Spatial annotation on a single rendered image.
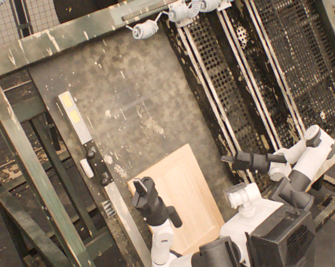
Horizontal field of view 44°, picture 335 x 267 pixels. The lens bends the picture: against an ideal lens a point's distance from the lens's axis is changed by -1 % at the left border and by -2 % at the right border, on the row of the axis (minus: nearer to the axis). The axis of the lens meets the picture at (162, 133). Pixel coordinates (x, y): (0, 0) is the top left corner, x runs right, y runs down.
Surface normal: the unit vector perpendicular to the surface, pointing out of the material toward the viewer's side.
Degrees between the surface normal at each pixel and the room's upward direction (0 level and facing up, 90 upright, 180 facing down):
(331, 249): 0
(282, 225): 23
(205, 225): 58
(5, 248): 0
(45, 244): 0
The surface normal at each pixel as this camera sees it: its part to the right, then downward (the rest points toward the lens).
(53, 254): -0.07, -0.80
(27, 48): 0.53, -0.09
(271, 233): -0.32, -0.90
